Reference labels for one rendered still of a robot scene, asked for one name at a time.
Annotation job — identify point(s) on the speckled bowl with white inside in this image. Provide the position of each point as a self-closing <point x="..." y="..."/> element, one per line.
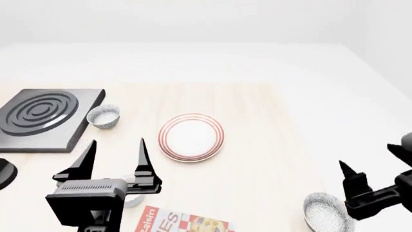
<point x="103" y="117"/>
<point x="134" y="201"/>
<point x="325" y="212"/>

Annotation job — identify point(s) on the dark grey right wrist camera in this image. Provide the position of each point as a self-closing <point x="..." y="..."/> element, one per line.
<point x="407" y="139"/>

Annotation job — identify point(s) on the white plate with red rings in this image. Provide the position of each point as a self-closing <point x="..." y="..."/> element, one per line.
<point x="191" y="137"/>

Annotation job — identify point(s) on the red printed cookies box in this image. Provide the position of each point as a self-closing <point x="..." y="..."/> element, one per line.
<point x="183" y="221"/>

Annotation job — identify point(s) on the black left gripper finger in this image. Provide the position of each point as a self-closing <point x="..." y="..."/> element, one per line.
<point x="144" y="166"/>
<point x="83" y="165"/>

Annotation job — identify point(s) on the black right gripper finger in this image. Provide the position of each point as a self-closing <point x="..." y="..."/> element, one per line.
<point x="355" y="184"/>
<point x="402" y="154"/>

